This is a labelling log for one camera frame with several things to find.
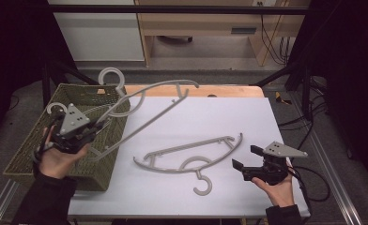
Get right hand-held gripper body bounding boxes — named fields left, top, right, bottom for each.
left=241, top=141, right=308, bottom=186

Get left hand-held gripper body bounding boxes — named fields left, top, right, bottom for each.
left=52, top=103, right=98, bottom=154

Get green woven basket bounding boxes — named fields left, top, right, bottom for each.
left=3, top=82, right=131, bottom=192

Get person's right hand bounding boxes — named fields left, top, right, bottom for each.
left=251, top=173, right=296, bottom=208

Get person's left hand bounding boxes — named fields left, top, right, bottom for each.
left=38, top=127, right=90, bottom=180

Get yellow and black tool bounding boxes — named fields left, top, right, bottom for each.
left=274, top=91, right=293, bottom=106

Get white paper sheet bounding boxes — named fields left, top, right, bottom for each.
left=68, top=96, right=312, bottom=218

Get white cabinet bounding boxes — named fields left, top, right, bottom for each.
left=47, top=0, right=146, bottom=62

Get dark curtain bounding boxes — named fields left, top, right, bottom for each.
left=0, top=0, right=77, bottom=149
left=284, top=0, right=368, bottom=191

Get light wooden desk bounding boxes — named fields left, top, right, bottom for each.
left=134, top=0, right=312, bottom=68

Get black floor cables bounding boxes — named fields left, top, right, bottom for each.
left=278, top=78, right=330, bottom=143

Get left hand-held gripper cable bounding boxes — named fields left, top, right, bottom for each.
left=31, top=124, right=56, bottom=165

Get hand-held gripper cable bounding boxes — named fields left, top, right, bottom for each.
left=286, top=164, right=331, bottom=203
left=31, top=124, right=56, bottom=165

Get black metal frame leg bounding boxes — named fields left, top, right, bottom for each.
left=253, top=59, right=314, bottom=120
left=40, top=59, right=105, bottom=109

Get right hand-held gripper cable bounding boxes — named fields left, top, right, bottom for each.
left=286, top=164, right=331, bottom=203

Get black hanging cables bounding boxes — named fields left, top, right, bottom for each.
left=259, top=1, right=297, bottom=67

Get black horizontal frame bar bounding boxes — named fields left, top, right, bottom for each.
left=47, top=4, right=310, bottom=15

